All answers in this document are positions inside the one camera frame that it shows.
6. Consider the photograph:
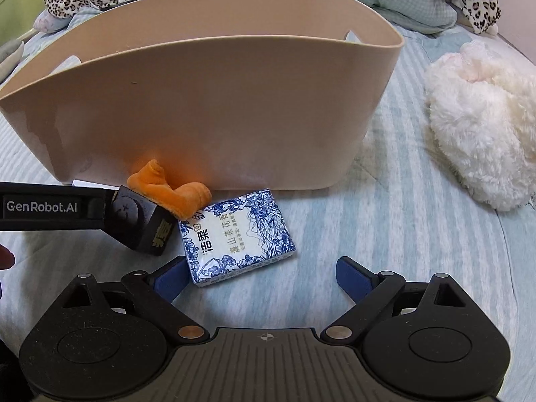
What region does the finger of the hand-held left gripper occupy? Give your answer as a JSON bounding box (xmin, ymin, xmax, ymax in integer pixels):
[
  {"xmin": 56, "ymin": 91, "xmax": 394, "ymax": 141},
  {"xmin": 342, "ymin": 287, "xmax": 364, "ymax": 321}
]
[{"xmin": 102, "ymin": 188, "xmax": 126, "ymax": 244}]

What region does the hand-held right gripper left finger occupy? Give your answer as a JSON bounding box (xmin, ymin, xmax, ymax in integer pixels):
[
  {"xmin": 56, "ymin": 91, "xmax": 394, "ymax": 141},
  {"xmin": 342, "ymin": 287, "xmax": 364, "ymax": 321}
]
[{"xmin": 52, "ymin": 255, "xmax": 211, "ymax": 343}]

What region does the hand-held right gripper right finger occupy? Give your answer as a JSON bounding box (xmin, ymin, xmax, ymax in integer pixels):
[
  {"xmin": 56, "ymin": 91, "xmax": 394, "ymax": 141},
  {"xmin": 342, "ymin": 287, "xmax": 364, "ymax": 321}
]
[{"xmin": 319, "ymin": 255, "xmax": 481, "ymax": 343}]

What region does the black printed cube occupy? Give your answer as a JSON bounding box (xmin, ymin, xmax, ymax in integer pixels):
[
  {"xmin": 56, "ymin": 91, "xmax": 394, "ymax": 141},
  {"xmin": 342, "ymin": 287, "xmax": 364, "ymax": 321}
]
[{"xmin": 111, "ymin": 185, "xmax": 176, "ymax": 257}]

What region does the blue and white tissue packet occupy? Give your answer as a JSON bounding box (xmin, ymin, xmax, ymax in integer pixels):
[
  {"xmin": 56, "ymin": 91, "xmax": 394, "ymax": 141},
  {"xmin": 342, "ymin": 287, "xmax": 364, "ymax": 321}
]
[{"xmin": 179, "ymin": 189, "xmax": 297, "ymax": 288}]

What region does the beige plastic basket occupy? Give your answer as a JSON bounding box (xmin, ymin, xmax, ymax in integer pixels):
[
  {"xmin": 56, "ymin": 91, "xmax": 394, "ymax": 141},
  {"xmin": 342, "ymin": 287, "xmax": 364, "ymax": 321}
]
[{"xmin": 0, "ymin": 0, "xmax": 406, "ymax": 191}]

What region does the orange plush toy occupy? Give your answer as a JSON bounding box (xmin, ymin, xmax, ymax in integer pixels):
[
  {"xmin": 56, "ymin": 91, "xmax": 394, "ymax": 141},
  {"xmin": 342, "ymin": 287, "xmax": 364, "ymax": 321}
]
[{"xmin": 127, "ymin": 158, "xmax": 212, "ymax": 220}]

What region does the grey cloth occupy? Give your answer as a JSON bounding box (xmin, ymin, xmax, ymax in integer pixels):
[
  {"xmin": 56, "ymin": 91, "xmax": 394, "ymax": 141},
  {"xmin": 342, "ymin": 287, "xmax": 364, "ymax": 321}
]
[{"xmin": 0, "ymin": 36, "xmax": 26, "ymax": 83}]

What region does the white fluffy plush toy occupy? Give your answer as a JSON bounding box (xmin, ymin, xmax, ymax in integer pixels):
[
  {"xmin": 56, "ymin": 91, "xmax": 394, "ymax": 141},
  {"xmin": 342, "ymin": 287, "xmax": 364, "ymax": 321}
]
[{"xmin": 424, "ymin": 40, "xmax": 536, "ymax": 212}]

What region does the light blue checkered pillow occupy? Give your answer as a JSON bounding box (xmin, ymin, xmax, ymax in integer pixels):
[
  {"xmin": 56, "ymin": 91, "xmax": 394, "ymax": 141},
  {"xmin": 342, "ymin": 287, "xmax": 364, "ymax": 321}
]
[{"xmin": 374, "ymin": 0, "xmax": 458, "ymax": 37}]

